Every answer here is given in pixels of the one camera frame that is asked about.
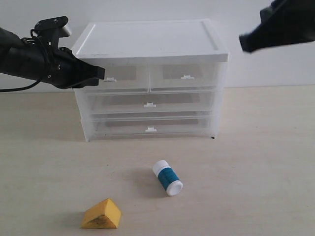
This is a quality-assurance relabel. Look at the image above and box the bottom clear wide drawer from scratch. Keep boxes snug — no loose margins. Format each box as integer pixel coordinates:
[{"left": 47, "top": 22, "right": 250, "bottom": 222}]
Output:
[{"left": 93, "top": 118, "right": 210, "bottom": 136}]

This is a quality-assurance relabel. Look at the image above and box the white plastic drawer cabinet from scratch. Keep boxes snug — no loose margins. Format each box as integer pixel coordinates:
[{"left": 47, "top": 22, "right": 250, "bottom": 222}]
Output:
[{"left": 72, "top": 19, "right": 229, "bottom": 141}]

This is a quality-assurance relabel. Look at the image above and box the white bottle teal label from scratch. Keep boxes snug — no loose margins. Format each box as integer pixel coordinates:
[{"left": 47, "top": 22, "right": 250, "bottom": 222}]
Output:
[{"left": 152, "top": 160, "right": 183, "bottom": 196}]

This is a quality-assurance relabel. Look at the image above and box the clear wide drawer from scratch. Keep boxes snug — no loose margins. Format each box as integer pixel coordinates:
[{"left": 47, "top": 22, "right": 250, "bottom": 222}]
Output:
[
  {"left": 93, "top": 118, "right": 210, "bottom": 136},
  {"left": 88, "top": 92, "right": 216, "bottom": 114}
]

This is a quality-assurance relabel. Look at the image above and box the middle clear wide drawer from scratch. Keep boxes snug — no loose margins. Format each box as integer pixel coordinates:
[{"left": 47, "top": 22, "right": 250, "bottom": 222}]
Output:
[{"left": 88, "top": 92, "right": 216, "bottom": 114}]

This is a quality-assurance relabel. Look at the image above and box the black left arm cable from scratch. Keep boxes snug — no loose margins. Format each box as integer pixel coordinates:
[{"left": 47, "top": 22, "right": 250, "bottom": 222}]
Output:
[{"left": 0, "top": 80, "right": 41, "bottom": 92}]

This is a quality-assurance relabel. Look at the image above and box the yellow triangular wedge block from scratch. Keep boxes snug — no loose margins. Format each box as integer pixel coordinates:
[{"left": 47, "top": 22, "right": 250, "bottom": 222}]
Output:
[{"left": 81, "top": 198, "right": 122, "bottom": 229}]

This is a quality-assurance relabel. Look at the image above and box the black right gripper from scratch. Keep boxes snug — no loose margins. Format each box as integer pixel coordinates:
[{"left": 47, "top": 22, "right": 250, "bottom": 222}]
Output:
[{"left": 239, "top": 0, "right": 315, "bottom": 53}]

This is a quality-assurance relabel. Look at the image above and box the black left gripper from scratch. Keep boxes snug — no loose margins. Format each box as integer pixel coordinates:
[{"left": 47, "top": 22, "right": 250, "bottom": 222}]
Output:
[{"left": 48, "top": 46, "right": 105, "bottom": 89}]

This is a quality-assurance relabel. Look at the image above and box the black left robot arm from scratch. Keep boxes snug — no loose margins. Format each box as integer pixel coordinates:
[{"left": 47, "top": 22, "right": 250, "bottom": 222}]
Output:
[{"left": 0, "top": 29, "right": 105, "bottom": 91}]

